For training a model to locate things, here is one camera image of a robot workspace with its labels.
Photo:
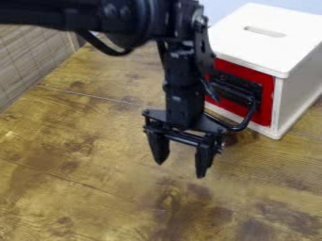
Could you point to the woven bamboo blind panel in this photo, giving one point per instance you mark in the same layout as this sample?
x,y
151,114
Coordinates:
x,y
30,52

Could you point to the black metal drawer handle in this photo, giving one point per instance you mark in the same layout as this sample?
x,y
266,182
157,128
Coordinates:
x,y
235,103

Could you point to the red drawer front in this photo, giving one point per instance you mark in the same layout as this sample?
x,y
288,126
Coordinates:
x,y
242,87

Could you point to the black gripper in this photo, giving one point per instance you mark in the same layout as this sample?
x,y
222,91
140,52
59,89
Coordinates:
x,y
160,131

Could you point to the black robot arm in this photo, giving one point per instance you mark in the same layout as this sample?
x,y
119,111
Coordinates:
x,y
117,26

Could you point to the white wooden drawer box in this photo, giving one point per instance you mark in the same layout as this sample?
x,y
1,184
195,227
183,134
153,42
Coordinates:
x,y
271,46

